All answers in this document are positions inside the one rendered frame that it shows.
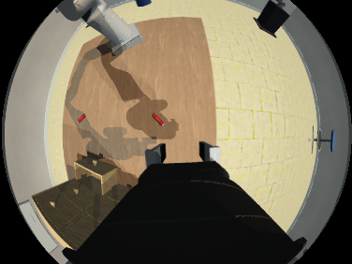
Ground small wooden chest of drawers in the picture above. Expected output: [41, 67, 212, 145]
[31, 178, 121, 251]

